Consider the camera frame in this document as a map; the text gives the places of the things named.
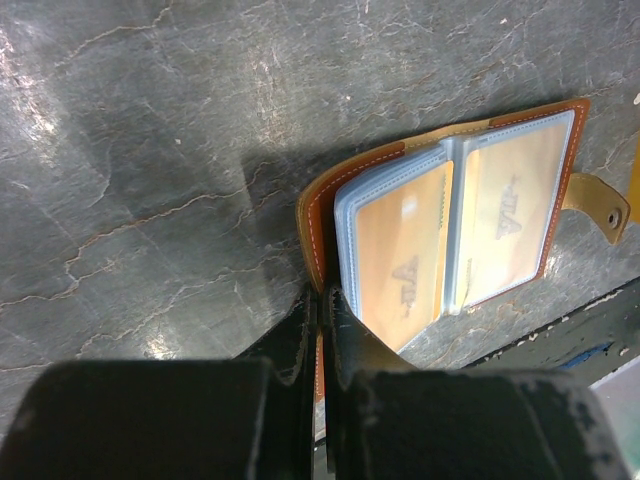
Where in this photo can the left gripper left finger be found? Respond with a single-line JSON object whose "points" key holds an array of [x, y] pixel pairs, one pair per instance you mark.
{"points": [[249, 417]]}

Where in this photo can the tan credit card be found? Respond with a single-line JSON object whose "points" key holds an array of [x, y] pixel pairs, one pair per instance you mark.
{"points": [[510, 184]]}

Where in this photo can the brown leather card holder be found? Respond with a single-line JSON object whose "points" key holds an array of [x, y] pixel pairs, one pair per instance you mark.
{"points": [[326, 210]]}

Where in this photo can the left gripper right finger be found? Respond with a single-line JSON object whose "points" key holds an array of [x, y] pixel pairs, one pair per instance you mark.
{"points": [[386, 419]]}

